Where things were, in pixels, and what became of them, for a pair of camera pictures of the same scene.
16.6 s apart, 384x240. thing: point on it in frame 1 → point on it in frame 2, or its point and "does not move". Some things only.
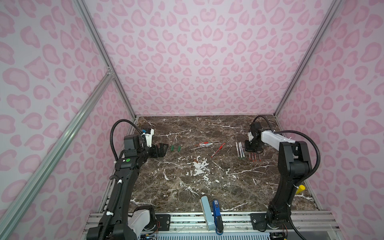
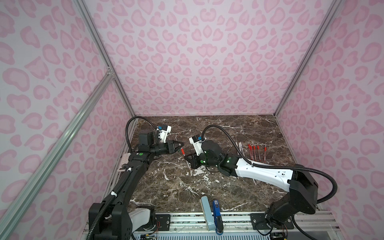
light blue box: (208, 214) does not move
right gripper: (248, 149) → (193, 161)
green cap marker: (243, 152) does not move
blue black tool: (218, 219) does not move
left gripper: (156, 154) → (170, 145)
